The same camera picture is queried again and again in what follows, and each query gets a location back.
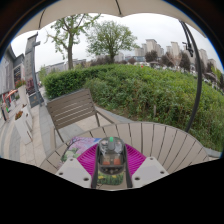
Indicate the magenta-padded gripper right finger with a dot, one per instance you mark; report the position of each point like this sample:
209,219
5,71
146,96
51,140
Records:
148,171

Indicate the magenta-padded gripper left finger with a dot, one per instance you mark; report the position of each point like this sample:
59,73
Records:
75,171

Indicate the transparent computer mouse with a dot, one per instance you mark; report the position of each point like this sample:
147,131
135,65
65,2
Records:
111,155

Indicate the floral print mouse pad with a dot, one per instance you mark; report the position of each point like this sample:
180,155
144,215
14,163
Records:
78,146

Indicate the brown slatted chair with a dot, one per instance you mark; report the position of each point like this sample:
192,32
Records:
71,108

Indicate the white planter box with flowers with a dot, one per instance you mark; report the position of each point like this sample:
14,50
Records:
23,123

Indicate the green hedge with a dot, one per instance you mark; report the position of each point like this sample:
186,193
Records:
150,93

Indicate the dark curved parasol pole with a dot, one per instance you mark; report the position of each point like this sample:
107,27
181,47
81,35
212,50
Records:
198,83

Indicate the grey sign pillar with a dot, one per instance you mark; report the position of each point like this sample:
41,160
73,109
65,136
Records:
30,66

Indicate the distant apartment buildings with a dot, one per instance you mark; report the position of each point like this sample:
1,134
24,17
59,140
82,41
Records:
173,53

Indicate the thin-crowned tree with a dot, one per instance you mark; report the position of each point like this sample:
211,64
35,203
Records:
70,36

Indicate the round-crowned tree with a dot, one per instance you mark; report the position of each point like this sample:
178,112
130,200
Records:
111,38

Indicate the beige parasol canopy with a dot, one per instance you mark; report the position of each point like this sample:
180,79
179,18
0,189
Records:
110,6

